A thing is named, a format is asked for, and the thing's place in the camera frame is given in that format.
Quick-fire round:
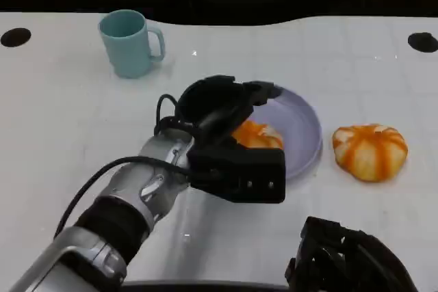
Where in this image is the lilac plate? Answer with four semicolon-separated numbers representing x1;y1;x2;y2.
239;85;324;181

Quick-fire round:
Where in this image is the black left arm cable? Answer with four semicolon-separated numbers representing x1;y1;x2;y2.
53;93;206;238

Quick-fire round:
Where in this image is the pale green mug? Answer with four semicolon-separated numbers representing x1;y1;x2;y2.
98;10;166;79

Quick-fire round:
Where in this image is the orange and white bread roll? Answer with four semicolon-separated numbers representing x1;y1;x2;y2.
231;120;285;151
331;123;409;183

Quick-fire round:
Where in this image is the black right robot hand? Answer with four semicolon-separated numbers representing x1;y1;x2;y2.
284;215;420;292

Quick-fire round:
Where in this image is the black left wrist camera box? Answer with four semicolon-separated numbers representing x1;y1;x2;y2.
187;134;287;204

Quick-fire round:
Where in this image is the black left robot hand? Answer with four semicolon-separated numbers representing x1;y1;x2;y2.
174;75;285;151

